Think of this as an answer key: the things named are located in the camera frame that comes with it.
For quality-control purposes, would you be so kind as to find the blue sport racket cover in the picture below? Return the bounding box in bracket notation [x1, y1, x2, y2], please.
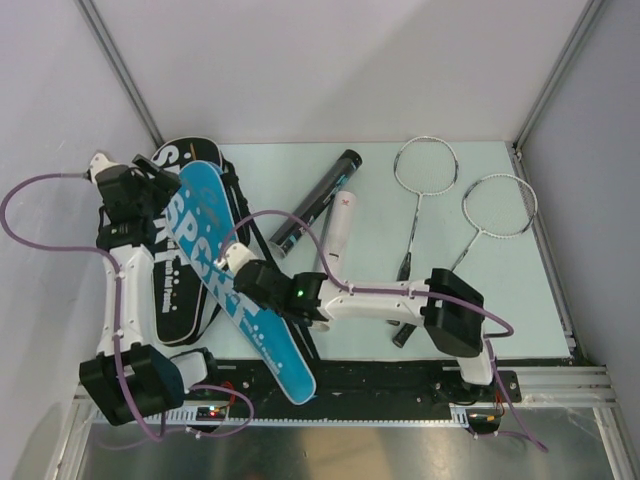
[164, 160, 318, 406]

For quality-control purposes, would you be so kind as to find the white shuttlecock tube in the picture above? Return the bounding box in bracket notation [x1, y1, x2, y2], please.
[320, 190, 357, 277]

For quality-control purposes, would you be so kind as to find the black shuttlecock tube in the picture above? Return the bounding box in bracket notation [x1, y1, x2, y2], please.
[269, 149, 362, 258]

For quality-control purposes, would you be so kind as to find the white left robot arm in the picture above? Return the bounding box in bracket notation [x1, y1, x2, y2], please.
[79, 152, 222, 426]

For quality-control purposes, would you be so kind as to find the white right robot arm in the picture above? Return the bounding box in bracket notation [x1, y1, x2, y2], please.
[231, 259, 498, 401]

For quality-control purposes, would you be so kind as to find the black sport racket cover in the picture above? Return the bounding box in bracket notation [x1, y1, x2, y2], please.
[149, 136, 249, 347]

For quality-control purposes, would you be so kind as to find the white racket black grip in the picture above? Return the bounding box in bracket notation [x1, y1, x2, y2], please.
[393, 136, 459, 281]

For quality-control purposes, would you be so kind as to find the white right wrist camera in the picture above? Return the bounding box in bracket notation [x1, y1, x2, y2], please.
[214, 242, 256, 274]

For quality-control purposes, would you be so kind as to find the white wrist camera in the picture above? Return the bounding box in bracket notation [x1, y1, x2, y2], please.
[214, 242, 256, 274]
[87, 151, 119, 184]

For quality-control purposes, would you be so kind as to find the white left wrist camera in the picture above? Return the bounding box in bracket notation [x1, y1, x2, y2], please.
[87, 151, 119, 184]

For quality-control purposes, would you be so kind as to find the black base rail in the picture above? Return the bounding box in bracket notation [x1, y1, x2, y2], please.
[204, 360, 522, 422]

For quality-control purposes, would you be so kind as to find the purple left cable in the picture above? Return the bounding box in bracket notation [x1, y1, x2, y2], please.
[0, 171, 256, 446]

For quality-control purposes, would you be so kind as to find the purple cable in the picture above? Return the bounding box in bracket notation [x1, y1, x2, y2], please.
[0, 171, 256, 446]
[214, 209, 549, 454]

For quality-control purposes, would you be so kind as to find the grey aluminium frame post left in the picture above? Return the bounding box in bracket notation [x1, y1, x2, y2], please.
[75, 0, 165, 147]

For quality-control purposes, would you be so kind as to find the grey aluminium frame post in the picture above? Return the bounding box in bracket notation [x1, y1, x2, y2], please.
[75, 0, 165, 147]
[512, 0, 611, 153]

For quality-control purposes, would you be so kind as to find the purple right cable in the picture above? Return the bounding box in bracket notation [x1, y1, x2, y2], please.
[214, 209, 549, 454]

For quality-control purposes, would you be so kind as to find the grey aluminium frame post right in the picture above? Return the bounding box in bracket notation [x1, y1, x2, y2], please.
[512, 0, 611, 153]

